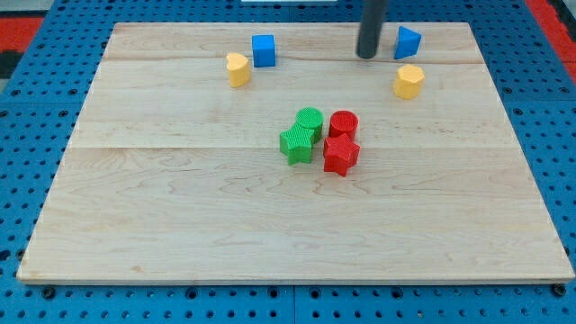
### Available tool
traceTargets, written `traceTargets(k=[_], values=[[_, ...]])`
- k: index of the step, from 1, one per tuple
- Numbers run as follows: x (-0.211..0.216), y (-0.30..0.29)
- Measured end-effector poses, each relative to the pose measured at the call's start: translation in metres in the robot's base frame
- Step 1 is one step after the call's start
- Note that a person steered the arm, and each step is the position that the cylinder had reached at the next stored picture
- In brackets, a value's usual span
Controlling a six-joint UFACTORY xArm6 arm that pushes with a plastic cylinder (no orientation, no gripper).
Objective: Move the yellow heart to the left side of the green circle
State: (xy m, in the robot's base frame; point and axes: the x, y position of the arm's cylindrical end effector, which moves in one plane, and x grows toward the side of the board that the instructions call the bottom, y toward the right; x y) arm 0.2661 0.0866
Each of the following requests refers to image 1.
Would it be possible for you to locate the green circle block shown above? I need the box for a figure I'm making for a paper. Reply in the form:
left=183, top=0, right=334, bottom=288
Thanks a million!
left=295, top=107, right=324, bottom=143

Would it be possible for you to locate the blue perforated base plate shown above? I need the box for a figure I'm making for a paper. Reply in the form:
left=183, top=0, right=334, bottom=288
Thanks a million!
left=1, top=1, right=575, bottom=323

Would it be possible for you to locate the light wooden board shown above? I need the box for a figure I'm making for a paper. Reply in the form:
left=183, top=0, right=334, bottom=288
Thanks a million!
left=17, top=22, right=574, bottom=285

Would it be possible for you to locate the red star block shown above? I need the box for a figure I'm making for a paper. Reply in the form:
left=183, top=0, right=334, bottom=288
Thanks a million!
left=323, top=133, right=360, bottom=177

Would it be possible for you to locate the red circle block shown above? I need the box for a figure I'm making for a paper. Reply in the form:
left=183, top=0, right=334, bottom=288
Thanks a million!
left=328, top=110, right=359, bottom=140

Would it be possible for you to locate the yellow hexagon block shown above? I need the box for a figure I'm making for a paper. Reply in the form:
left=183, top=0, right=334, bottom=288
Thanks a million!
left=393, top=64, right=425, bottom=100

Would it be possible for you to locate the yellow heart block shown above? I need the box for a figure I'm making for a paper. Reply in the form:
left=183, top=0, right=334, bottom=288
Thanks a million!
left=226, top=52, right=251, bottom=88

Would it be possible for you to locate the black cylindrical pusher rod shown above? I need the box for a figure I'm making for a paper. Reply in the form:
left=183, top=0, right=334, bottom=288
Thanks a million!
left=356, top=0, right=389, bottom=59

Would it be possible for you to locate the blue cube block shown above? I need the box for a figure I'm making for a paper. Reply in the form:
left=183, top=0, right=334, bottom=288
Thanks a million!
left=252, top=34, right=276, bottom=68

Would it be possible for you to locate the blue triangle block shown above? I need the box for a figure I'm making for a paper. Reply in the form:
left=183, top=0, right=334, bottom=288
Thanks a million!
left=393, top=26, right=422, bottom=59

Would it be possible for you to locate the green star block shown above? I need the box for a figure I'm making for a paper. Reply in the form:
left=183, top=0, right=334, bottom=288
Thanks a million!
left=279, top=123, right=314, bottom=166

